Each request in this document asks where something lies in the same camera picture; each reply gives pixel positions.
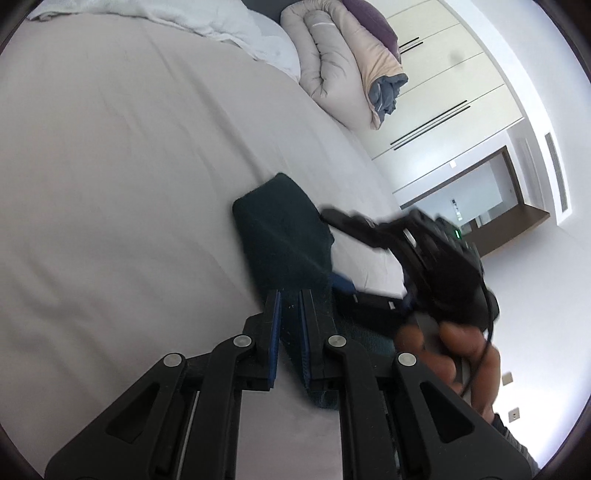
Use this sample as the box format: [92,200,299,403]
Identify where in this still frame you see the dark grey padded headboard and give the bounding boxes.
[242,0,288,24]

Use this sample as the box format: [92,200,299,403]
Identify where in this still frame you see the purple pillow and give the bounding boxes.
[342,0,402,59]

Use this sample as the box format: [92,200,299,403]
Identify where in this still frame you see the cream wardrobe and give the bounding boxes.
[369,0,528,195]

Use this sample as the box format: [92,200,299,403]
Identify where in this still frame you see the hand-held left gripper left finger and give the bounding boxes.
[44,290,282,480]

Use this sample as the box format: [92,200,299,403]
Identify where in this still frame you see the brown wooden door frame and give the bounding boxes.
[399,145,525,211]

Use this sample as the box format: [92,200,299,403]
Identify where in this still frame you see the white crumpled pillow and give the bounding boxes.
[27,0,302,84]

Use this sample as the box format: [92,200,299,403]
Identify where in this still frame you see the beige folded duvet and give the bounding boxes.
[280,0,410,131]

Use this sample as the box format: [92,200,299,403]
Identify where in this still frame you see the bed with light grey sheet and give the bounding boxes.
[0,9,409,480]

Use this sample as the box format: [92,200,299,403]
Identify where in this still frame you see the grey blue folded blanket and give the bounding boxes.
[368,73,410,117]

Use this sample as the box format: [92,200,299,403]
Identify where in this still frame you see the brown wooden door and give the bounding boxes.
[471,204,551,258]

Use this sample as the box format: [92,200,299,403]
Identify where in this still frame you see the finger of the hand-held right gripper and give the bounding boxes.
[329,272,414,315]
[321,208,416,251]

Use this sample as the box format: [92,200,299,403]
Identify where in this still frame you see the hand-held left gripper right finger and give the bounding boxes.
[298,289,534,480]

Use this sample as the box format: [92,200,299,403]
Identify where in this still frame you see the dark green knitted garment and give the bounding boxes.
[232,173,403,411]

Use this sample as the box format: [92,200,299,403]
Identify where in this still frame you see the black cable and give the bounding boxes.
[455,282,497,398]

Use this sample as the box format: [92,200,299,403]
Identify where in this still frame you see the person's right hand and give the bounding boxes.
[394,318,502,422]

